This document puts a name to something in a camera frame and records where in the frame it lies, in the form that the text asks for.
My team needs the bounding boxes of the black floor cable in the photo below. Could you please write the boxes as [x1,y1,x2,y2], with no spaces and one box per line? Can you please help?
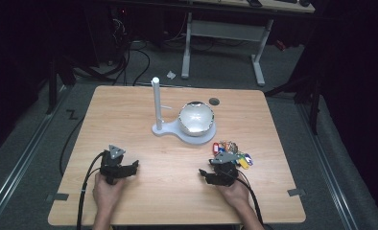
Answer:
[59,115,86,177]

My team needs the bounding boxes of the person's left hand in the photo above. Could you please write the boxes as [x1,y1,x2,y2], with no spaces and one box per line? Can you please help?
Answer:
[92,172,128,213]

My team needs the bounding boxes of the white-legged background desk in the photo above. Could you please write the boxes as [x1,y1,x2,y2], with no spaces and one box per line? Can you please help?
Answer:
[180,0,317,87]

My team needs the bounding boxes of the black tape floor mark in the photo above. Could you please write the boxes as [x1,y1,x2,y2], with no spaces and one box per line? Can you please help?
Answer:
[65,108,80,121]

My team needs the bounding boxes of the bunch of colourful key tags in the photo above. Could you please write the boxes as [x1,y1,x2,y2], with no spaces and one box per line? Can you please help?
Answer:
[211,140,254,171]

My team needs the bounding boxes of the dark metal stand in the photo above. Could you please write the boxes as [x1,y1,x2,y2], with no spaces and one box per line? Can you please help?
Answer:
[263,71,323,136]
[45,56,78,115]

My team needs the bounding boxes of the grey tape strip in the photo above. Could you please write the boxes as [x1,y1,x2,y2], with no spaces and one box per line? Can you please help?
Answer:
[45,193,70,202]
[287,188,307,197]

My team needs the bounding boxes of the white stand with pole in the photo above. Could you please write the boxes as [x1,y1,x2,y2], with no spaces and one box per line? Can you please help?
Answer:
[151,77,218,146]

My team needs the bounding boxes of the metal floor rail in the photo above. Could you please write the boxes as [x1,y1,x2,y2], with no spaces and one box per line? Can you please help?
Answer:
[0,85,70,226]
[295,101,360,230]

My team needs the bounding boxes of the shiny metal bowl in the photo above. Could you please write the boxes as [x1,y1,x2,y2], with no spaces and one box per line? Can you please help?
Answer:
[177,101,216,138]

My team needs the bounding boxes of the tangle of black cables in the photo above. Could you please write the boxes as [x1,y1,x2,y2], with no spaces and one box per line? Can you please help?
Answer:
[108,12,152,87]

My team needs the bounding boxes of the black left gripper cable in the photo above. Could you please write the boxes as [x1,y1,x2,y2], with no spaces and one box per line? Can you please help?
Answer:
[76,151,106,230]

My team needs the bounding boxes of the small red object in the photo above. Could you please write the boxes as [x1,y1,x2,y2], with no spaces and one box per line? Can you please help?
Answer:
[274,39,288,53]

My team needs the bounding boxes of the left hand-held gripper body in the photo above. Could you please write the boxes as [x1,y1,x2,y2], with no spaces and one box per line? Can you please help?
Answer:
[99,144,128,186]

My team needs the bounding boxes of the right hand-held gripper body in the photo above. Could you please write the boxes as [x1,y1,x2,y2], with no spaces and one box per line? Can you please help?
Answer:
[208,151,243,188]

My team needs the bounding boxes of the person's right hand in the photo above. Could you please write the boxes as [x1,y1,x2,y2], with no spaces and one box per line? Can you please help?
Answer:
[214,180,252,213]

